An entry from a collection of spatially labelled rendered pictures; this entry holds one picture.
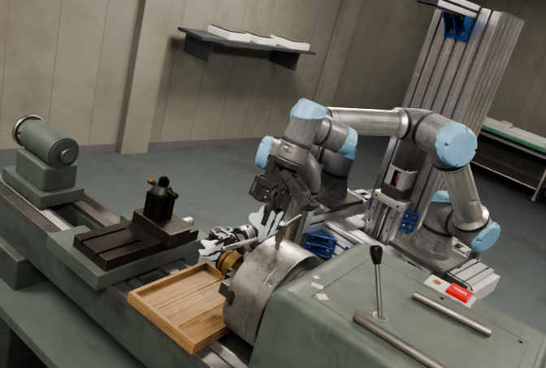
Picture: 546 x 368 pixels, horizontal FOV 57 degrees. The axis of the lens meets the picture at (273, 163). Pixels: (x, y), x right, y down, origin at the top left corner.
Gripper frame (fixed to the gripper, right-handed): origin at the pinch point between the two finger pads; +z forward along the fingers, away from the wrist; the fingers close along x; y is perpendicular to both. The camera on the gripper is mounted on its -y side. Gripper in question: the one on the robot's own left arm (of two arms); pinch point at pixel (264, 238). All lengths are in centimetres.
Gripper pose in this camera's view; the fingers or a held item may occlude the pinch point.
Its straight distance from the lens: 126.3
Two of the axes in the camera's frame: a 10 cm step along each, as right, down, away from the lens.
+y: -7.8, -3.9, 5.0
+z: -3.9, 9.2, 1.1
